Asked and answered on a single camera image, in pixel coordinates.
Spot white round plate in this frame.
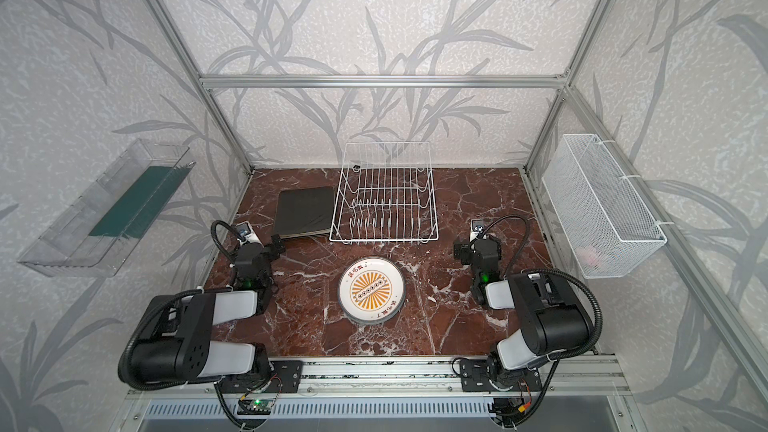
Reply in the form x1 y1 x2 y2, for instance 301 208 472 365
338 257 406 317
346 308 401 326

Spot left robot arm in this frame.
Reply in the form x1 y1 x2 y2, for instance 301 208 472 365
117 220 285 391

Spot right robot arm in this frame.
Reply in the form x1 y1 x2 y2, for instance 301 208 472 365
452 215 604 393

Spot pink object in basket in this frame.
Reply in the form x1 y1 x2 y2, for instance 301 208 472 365
576 245 604 268

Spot left green circuit board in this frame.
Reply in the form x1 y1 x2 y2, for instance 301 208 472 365
237 397 276 416

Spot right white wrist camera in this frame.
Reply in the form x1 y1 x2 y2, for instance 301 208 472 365
469 219 490 241

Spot white wire dish rack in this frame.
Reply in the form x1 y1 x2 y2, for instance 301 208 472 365
329 141 439 244

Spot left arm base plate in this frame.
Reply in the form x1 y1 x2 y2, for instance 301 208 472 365
219 360 304 395

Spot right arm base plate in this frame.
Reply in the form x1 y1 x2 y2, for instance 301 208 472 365
451 358 543 393

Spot white mesh wall basket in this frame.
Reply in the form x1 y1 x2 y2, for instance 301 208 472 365
542 134 667 279

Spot right circuit board with wires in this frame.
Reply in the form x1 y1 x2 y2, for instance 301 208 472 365
489 398 533 422

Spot aluminium mounting rail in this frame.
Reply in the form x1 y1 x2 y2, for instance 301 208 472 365
122 356 631 400

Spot clear plastic wall bin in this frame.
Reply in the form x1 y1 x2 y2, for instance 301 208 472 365
18 139 196 278

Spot aluminium frame crossbar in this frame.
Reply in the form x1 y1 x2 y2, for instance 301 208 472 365
200 74 565 89

